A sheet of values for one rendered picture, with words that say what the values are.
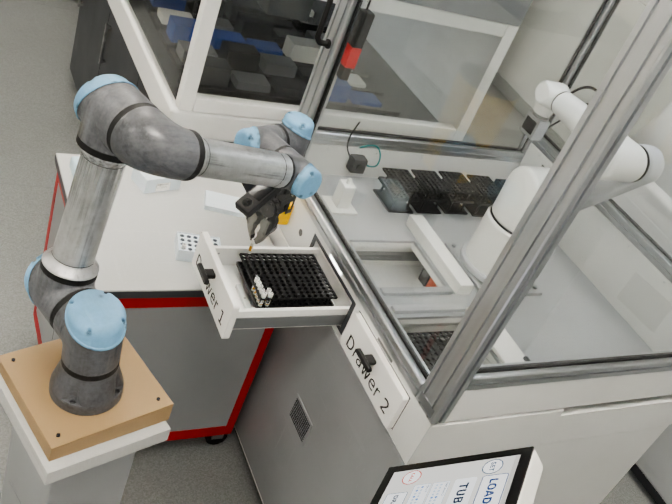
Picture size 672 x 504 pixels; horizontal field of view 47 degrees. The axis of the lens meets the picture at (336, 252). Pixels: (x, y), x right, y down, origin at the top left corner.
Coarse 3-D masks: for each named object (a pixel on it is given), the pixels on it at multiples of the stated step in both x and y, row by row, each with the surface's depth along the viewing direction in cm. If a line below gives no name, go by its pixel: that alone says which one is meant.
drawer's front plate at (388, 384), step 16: (352, 320) 199; (352, 336) 199; (368, 336) 192; (352, 352) 199; (368, 352) 192; (384, 368) 186; (384, 384) 186; (400, 384) 183; (384, 400) 186; (400, 400) 180; (384, 416) 186
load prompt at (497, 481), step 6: (498, 474) 138; (504, 474) 137; (486, 480) 138; (492, 480) 137; (498, 480) 136; (504, 480) 135; (480, 486) 137; (486, 486) 136; (492, 486) 135; (498, 486) 134; (504, 486) 134; (480, 492) 135; (486, 492) 134; (492, 492) 134; (498, 492) 133; (474, 498) 134; (480, 498) 134; (486, 498) 133; (492, 498) 132; (498, 498) 131
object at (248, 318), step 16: (224, 256) 208; (256, 256) 213; (288, 256) 218; (304, 256) 220; (320, 256) 220; (336, 288) 213; (240, 304) 200; (336, 304) 212; (240, 320) 190; (256, 320) 193; (272, 320) 195; (288, 320) 197; (304, 320) 200; (320, 320) 202; (336, 320) 205
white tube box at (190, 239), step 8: (184, 232) 222; (176, 240) 220; (184, 240) 220; (192, 240) 221; (216, 240) 225; (176, 248) 218; (192, 248) 218; (176, 256) 216; (184, 256) 217; (192, 256) 217
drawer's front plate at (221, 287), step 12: (204, 240) 201; (204, 252) 201; (216, 252) 198; (192, 264) 208; (204, 264) 201; (216, 264) 194; (216, 276) 194; (204, 288) 201; (216, 288) 193; (228, 288) 189; (228, 300) 187; (216, 312) 193; (228, 312) 187; (216, 324) 193; (228, 324) 187; (228, 336) 190
